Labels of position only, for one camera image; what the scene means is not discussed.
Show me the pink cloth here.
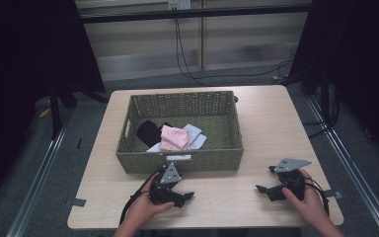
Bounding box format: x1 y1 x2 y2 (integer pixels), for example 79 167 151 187
159 124 193 152

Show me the white wall power outlet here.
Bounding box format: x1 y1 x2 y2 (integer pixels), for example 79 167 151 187
167 0 192 11

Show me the black metal stand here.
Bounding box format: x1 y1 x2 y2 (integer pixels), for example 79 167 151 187
47 78 111 141
300 70 341 139

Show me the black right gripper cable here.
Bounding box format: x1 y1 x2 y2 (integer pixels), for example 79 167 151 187
304 177 331 217

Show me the white cloth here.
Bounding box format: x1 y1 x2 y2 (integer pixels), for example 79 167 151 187
146 123 208 161

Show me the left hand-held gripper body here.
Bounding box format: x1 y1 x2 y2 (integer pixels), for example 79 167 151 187
148 162 183 207

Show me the black curtain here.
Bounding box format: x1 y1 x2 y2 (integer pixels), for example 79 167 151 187
0 0 107 211
289 0 379 166

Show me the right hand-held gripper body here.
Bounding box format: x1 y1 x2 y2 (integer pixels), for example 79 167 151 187
268 158 313 201

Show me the black horizontal bar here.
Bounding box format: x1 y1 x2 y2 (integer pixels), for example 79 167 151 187
78 3 313 25

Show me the green woven basket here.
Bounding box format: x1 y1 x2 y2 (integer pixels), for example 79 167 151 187
115 91 245 175

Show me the black cloth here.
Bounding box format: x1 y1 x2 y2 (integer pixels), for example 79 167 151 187
136 119 173 149

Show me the black wall cable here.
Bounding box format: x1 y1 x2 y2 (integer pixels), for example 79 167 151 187
174 18 294 88

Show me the metal floor rail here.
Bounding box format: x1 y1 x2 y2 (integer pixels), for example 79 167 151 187
305 95 379 237
5 108 74 237

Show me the person's left hand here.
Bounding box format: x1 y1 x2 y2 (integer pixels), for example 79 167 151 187
124 182 176 228

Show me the person's right hand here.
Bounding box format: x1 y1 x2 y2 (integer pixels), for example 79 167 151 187
281 169 327 225

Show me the grey tape strip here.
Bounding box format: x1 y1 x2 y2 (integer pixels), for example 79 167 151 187
323 190 344 200

